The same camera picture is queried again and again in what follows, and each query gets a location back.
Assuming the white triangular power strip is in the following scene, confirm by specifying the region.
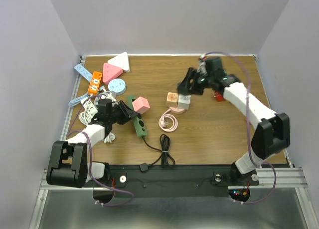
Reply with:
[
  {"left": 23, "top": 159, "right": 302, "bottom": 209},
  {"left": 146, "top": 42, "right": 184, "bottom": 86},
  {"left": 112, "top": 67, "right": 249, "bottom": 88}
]
[{"left": 107, "top": 52, "right": 131, "bottom": 73}]

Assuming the pink triangular power strip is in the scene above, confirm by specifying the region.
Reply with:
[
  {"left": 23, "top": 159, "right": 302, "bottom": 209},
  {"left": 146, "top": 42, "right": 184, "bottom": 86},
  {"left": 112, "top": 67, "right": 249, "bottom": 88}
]
[{"left": 102, "top": 63, "right": 123, "bottom": 85}]

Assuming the orange power strip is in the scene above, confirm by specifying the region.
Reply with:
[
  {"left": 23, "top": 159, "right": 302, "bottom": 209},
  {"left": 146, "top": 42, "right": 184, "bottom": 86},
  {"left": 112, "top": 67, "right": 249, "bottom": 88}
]
[{"left": 87, "top": 71, "right": 103, "bottom": 95}]

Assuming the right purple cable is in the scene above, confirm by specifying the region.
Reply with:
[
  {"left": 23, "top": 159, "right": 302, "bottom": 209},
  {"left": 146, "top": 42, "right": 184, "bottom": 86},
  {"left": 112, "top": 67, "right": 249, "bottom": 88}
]
[{"left": 199, "top": 51, "right": 277, "bottom": 205}]

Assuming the purple cable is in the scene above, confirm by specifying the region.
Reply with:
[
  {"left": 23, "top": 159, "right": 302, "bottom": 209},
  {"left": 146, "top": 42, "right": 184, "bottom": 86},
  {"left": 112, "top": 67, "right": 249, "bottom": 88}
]
[
  {"left": 66, "top": 95, "right": 134, "bottom": 207},
  {"left": 199, "top": 51, "right": 277, "bottom": 205}
]

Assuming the red cube plug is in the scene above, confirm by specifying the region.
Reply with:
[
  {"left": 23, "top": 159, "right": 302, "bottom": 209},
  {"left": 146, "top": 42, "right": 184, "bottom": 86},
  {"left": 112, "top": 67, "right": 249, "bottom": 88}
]
[{"left": 213, "top": 91, "right": 225, "bottom": 102}]

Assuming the white cable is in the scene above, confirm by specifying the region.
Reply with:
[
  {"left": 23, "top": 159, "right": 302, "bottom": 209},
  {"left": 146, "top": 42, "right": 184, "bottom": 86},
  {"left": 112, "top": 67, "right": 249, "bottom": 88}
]
[{"left": 79, "top": 89, "right": 118, "bottom": 144}]

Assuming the pink round socket with cable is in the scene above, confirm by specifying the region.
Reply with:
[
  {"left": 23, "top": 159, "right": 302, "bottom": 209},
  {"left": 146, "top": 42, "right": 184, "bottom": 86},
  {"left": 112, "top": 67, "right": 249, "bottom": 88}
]
[{"left": 158, "top": 107, "right": 186, "bottom": 132}]

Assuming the black power cord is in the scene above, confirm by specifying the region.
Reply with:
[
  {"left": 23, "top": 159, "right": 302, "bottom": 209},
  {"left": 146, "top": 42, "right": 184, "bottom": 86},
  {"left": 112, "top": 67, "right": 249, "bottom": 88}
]
[{"left": 140, "top": 134, "right": 176, "bottom": 173}]

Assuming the light blue cable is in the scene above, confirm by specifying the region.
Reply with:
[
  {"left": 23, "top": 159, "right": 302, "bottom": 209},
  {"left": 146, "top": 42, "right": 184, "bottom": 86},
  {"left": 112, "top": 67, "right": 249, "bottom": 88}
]
[{"left": 68, "top": 85, "right": 107, "bottom": 107}]

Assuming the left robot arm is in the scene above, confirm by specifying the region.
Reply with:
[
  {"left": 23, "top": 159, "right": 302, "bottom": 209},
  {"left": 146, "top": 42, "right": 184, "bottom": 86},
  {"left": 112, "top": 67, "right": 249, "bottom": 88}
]
[{"left": 46, "top": 99, "right": 140, "bottom": 188}]

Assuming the pink cube socket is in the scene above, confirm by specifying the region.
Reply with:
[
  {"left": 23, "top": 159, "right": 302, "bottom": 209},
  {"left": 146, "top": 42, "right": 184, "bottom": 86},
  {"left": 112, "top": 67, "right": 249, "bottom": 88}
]
[{"left": 132, "top": 97, "right": 151, "bottom": 114}]

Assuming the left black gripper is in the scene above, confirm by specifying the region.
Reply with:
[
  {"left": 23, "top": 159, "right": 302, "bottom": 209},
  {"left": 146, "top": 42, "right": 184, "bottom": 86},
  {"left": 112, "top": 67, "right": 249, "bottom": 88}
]
[{"left": 109, "top": 100, "right": 138, "bottom": 125}]

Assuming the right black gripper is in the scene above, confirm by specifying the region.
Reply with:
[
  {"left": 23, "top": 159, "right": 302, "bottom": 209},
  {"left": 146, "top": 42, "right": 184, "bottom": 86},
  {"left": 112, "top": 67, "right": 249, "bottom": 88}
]
[{"left": 177, "top": 66, "right": 214, "bottom": 95}]

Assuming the beige cube plug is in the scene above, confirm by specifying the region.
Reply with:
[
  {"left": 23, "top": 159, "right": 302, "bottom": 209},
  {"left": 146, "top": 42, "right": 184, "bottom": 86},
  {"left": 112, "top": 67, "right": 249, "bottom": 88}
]
[{"left": 166, "top": 92, "right": 179, "bottom": 108}]

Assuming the green power strip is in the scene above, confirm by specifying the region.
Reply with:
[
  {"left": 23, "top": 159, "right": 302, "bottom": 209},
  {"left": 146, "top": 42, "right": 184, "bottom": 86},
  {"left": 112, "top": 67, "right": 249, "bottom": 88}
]
[{"left": 127, "top": 95, "right": 148, "bottom": 138}]

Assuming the light blue power strip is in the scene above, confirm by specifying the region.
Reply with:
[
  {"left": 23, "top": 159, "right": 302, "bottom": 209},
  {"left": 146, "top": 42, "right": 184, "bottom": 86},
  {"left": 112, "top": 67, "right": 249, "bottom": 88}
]
[{"left": 74, "top": 64, "right": 92, "bottom": 82}]

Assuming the blue round socket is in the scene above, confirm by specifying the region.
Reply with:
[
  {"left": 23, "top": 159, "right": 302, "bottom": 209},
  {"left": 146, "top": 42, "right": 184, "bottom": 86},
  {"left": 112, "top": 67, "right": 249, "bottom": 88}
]
[{"left": 108, "top": 78, "right": 127, "bottom": 95}]

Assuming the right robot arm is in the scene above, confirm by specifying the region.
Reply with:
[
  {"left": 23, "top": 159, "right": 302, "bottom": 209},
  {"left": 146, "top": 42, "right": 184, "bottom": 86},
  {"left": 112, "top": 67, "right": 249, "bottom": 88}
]
[{"left": 177, "top": 67, "right": 290, "bottom": 184}]

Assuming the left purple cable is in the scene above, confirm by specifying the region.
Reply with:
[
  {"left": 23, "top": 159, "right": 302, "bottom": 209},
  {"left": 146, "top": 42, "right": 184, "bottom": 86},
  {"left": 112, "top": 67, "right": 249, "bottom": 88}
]
[{"left": 66, "top": 95, "right": 134, "bottom": 207}]

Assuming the white grey cube plug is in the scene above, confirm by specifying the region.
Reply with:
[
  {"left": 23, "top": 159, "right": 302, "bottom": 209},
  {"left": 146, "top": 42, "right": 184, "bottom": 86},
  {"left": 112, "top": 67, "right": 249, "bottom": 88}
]
[{"left": 177, "top": 94, "right": 191, "bottom": 110}]

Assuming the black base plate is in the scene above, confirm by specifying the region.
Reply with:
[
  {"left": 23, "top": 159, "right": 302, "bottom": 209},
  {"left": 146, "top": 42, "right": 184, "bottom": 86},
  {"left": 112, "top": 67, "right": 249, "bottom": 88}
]
[{"left": 82, "top": 165, "right": 260, "bottom": 199}]

